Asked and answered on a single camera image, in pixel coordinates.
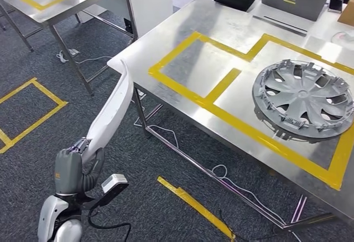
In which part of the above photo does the white desk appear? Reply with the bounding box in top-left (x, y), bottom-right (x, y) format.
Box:
top-left (245, 0), bottom-right (354, 36)

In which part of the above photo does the white cabinet panel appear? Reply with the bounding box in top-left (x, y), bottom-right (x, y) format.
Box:
top-left (77, 0), bottom-right (174, 39)

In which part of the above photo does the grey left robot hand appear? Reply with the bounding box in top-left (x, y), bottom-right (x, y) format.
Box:
top-left (54, 138), bottom-right (106, 197)

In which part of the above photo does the black camera cable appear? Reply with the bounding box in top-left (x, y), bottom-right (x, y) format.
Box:
top-left (88, 202), bottom-right (132, 242)

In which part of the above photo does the yellow tape two-cell frame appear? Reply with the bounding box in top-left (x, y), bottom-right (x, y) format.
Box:
top-left (148, 30), bottom-right (354, 192)

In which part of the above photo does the long curved white plastic part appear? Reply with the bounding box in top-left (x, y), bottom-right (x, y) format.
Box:
top-left (82, 59), bottom-right (135, 166)

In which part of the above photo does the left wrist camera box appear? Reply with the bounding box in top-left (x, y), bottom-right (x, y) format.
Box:
top-left (100, 173), bottom-right (129, 194)

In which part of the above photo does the yellow tape strip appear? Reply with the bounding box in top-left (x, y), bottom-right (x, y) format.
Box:
top-left (157, 176), bottom-right (236, 242)

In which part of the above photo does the black smartphone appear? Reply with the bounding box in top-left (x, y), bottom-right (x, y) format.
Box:
top-left (328, 0), bottom-right (344, 14)

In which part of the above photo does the yellow tape square outline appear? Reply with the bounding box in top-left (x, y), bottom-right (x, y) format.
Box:
top-left (0, 77), bottom-right (69, 155)

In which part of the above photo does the white adapter cable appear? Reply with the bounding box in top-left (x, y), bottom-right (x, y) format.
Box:
top-left (56, 48), bottom-right (112, 65)

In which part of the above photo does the steel workbench table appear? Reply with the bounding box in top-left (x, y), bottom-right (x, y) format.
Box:
top-left (107, 0), bottom-right (354, 234)

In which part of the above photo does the white looped floor cable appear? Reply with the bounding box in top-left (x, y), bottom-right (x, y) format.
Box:
top-left (211, 164), bottom-right (303, 242)

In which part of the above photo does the grey plastic wheel hubcap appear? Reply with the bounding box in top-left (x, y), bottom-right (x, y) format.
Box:
top-left (251, 59), bottom-right (354, 144)

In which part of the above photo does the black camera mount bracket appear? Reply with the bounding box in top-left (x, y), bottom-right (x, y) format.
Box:
top-left (80, 183), bottom-right (129, 212)

